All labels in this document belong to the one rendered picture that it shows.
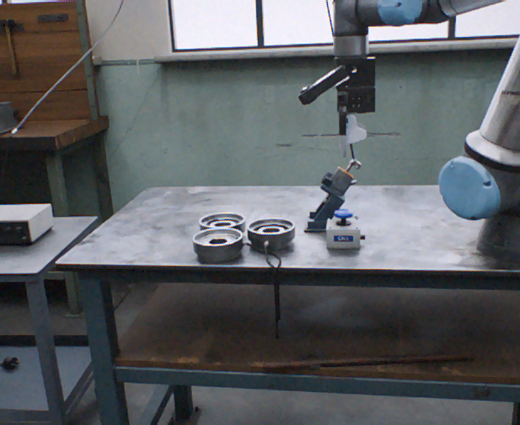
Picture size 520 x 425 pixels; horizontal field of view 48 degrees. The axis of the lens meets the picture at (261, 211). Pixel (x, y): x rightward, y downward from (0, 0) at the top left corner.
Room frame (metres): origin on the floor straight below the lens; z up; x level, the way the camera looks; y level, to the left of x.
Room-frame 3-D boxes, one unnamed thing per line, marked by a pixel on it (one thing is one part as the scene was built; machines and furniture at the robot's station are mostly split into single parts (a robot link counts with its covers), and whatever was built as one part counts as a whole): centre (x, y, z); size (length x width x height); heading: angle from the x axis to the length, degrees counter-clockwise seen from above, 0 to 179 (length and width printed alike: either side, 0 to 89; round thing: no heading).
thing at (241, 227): (1.24, 0.09, 0.82); 0.10 x 0.10 x 0.04
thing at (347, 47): (1.28, -0.21, 1.20); 0.08 x 0.08 x 0.05
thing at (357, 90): (1.28, -0.22, 1.12); 0.09 x 0.08 x 0.12; 81
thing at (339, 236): (1.16, -0.18, 0.82); 0.08 x 0.07 x 0.05; 81
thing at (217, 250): (1.14, 0.09, 0.82); 0.10 x 0.10 x 0.04
